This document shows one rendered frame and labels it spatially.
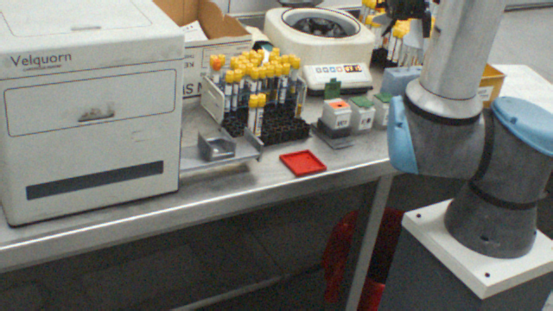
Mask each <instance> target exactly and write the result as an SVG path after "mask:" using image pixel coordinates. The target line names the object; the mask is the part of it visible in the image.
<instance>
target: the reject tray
mask: <svg viewBox="0 0 553 311"><path fill-rule="evenodd" d="M279 159H280V161H281V162H282V163H283V164H284V165H285V166H287V167H288V168H289V169H290V170H291V171H292V172H293V173H294V175H295V176H296V177H300V176H304V175H311V173H316V172H320V171H324V170H327V166H325V165H324V164H323V163H322V162H321V161H320V159H319V158H318V157H317V156H316V155H315V154H314V153H312V152H310V151H309V150H308V149H306V150H302V151H296V152H292V153H288V154H282V155H279Z"/></svg>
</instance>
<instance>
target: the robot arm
mask: <svg viewBox="0 0 553 311"><path fill-rule="evenodd" d="M432 2H433V3H435V5H437V6H439V7H438V11H437V13H436V18H435V23H434V27H433V29H432V34H431V37H430V33H431V25H432V16H431V11H430V7H429V0H384V1H381V3H379V2H378V0H377V2H376V6H375V9H385V13H383V14H380V15H377V16H374V17H373V18H372V22H373V23H376V24H381V25H382V27H381V31H380V37H384V36H385V35H387V33H389V32H391V28H392V27H393V26H395V24H396V21H400V22H406V21H408V19H413V20H410V31H409V32H408V34H407V35H405V36H404V37H403V42H404V45H405V46H408V47H411V48H414V49H417V58H418V65H419V64H422V63H423V67H422V70H421V73H420V77H419V78H418V79H415V80H412V81H411V82H409V83H408V85H407V86H406V88H405V93H404V97H402V96H398V97H393V98H391V102H390V104H389V110H388V121H387V148H388V156H389V161H390V164H391V166H392V167H393V168H395V169H396V170H399V171H404V172H411V173H415V175H431V176H439V177H447V178H455V179H462V180H467V181H466V182H465V183H464V185H463V186H462V187H461V190H460V191H459V192H458V194H457V195H456V196H455V197H454V198H453V199H452V200H451V201H450V202H449V203H448V206H447V209H446V212H445V214H444V225H445V227H446V230H447V231H448V233H449V234H450V236H451V237H453V238H454V239H455V240H457V241H458V242H459V243H461V245H462V246H464V247H466V248H467V249H469V250H471V251H474V252H477V253H479V254H481V255H485V256H488V257H495V258H504V259H510V258H518V257H522V256H524V255H526V254H528V253H529V252H530V250H531V248H533V245H534V243H535V241H536V238H537V205H538V202H539V200H540V197H541V195H542V193H543V190H544V186H545V184H546V182H547V180H548V179H549V178H550V174H551V170H552V169H553V115H552V113H551V112H550V111H547V110H545V109H544V108H543V107H541V106H539V105H536V104H533V103H531V102H528V101H525V99H522V98H516V97H512V96H501V97H497V98H495V99H494V100H493V101H492V103H491V105H490V108H484V107H482V106H484V105H483V104H482V100H481V98H480V96H479V95H478V93H477V91H478V88H479V84H480V80H481V77H482V74H483V71H484V68H485V66H486V64H487V62H488V59H489V55H490V53H491V50H492V47H493V43H494V39H495V36H496V34H497V31H498V28H499V23H500V20H501V17H502V15H503V12H504V8H505V5H506V2H507V0H432ZM417 19H418V20H417ZM429 38H430V39H429ZM428 45H429V47H428ZM427 49H428V50H427ZM426 51H427V53H426ZM425 54H426V57H424V55H425ZM423 57H424V60H423Z"/></svg>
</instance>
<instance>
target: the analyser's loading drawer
mask: <svg viewBox="0 0 553 311"><path fill-rule="evenodd" d="M214 150H218V152H217V153H214ZM263 152H264V143H263V142H262V141H261V140H259V139H258V138H257V137H256V136H255V135H254V133H253V132H252V131H251V130H250V129H249V128H248V127H245V128H244V136H241V137H236V138H231V137H230V135H229V134H228V132H227V131H226V130H225V129H224V128H223V127H222V128H221V135H219V137H216V138H211V139H205V138H204V137H203V136H202V135H201V133H200V132H199V131H198V143H197V144H195V145H190V146H185V148H181V167H180V168H179V175H182V173H186V172H191V171H196V170H201V169H205V168H213V167H218V166H223V165H227V164H232V163H237V162H245V161H249V160H250V159H254V158H255V159H256V161H257V162H258V163H260V162H262V159H263Z"/></svg>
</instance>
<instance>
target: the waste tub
mask: <svg viewBox="0 0 553 311"><path fill-rule="evenodd" d="M505 77H507V75H506V74H505V73H502V71H500V70H499V69H498V68H496V67H494V66H492V65H490V64H489V63H487V64H486V66H485V68H484V71H483V74H482V77H481V80H480V84H479V88H478V91H477V93H478V95H479V96H480V98H481V100H482V104H483V105H484V106H482V107H484V108H490V105H491V103H492V101H493V100H494V99H495V98H497V97H498V96H499V93H500V92H501V90H502V87H503V84H504V82H505Z"/></svg>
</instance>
